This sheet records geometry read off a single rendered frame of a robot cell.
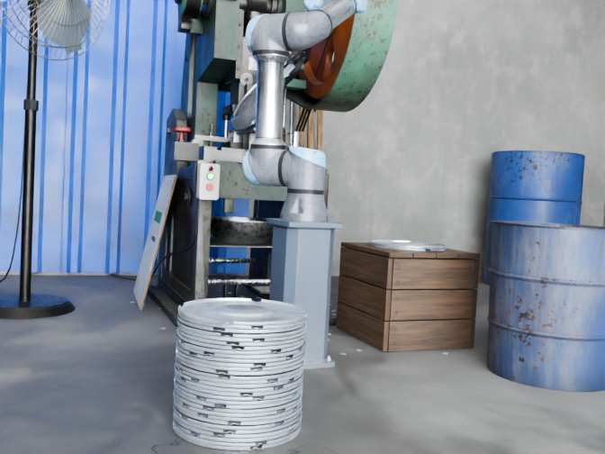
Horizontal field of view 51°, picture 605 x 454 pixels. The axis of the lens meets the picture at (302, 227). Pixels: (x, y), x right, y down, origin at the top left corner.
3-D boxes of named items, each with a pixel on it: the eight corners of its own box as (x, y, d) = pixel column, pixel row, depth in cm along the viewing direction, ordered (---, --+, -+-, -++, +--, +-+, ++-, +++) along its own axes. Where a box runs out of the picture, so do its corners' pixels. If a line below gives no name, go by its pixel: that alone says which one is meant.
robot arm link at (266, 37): (280, 187, 199) (285, 7, 193) (239, 186, 205) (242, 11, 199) (296, 186, 210) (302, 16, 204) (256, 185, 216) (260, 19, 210)
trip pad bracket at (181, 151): (197, 191, 245) (200, 140, 244) (172, 190, 241) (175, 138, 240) (194, 191, 250) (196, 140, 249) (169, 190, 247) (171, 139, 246)
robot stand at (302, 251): (335, 367, 200) (344, 223, 198) (281, 370, 192) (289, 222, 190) (309, 351, 217) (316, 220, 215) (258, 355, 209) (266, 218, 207)
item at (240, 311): (313, 306, 157) (314, 303, 157) (296, 331, 128) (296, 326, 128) (200, 297, 161) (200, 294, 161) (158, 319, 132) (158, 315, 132)
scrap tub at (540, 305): (652, 389, 194) (665, 231, 192) (543, 398, 179) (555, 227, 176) (551, 354, 233) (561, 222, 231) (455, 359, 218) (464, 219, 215)
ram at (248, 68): (275, 106, 268) (278, 35, 266) (240, 103, 262) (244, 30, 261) (262, 111, 284) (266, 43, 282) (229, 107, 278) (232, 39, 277)
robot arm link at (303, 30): (317, 14, 188) (366, -18, 226) (283, 17, 192) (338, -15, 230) (321, 54, 193) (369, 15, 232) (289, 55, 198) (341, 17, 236)
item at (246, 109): (275, 109, 275) (274, 108, 275) (293, 62, 251) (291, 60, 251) (227, 140, 260) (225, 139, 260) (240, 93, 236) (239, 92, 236)
